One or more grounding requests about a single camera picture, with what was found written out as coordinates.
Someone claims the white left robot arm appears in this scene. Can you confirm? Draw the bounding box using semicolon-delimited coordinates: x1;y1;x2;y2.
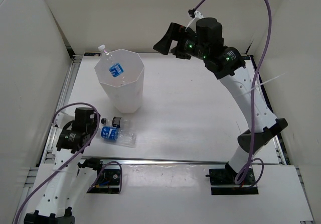
23;106;105;223

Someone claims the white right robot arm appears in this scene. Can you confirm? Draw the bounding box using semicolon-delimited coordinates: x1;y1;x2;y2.
153;18;288;184

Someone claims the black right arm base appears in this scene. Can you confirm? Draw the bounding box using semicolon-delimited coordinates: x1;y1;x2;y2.
205;164;259;195

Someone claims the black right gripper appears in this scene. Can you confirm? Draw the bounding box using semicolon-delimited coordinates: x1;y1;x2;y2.
153;23;209;62

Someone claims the black-label clear plastic bottle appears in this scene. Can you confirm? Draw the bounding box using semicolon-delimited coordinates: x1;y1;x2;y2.
100;117;131;130

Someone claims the white plastic bin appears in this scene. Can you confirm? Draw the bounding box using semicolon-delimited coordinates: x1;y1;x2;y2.
94;45;144;114

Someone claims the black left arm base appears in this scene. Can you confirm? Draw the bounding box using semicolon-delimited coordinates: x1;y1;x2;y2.
87;161;123;194

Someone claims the aluminium table frame rail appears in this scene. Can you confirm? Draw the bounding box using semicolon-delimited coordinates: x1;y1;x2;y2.
15;50;314;224

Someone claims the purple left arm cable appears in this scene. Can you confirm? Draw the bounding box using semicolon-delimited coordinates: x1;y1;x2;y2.
13;102;123;222

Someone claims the blue-label crushed plastic bottle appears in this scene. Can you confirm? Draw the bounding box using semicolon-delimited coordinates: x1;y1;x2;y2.
98;126;136;148

